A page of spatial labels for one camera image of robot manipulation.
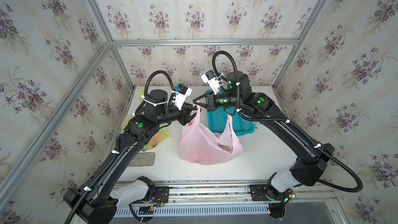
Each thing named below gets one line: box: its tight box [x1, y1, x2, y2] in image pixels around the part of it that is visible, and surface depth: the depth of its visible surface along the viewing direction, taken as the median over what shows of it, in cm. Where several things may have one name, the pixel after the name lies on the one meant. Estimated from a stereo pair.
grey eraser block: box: [127, 152, 155, 167], surface depth 83 cm
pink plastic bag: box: [178, 104, 244, 166], surface depth 68 cm
